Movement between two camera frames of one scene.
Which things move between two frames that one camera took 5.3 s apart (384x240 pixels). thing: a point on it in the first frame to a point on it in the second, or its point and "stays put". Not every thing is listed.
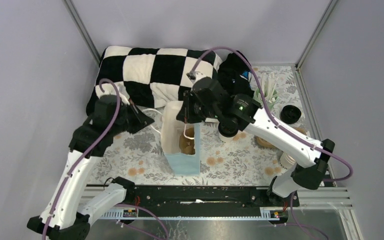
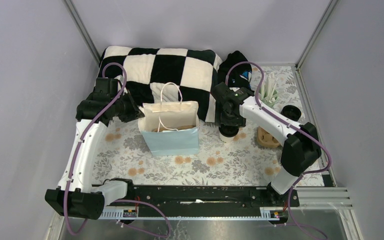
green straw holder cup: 271,101 stays put
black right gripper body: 195,111 to 231,119
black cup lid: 228,127 stays put
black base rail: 204,202 stays put
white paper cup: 228,140 stays put
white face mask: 181,164 to 171,128
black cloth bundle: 234,74 stays put
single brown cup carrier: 186,145 to 173,128
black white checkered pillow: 148,77 stays put
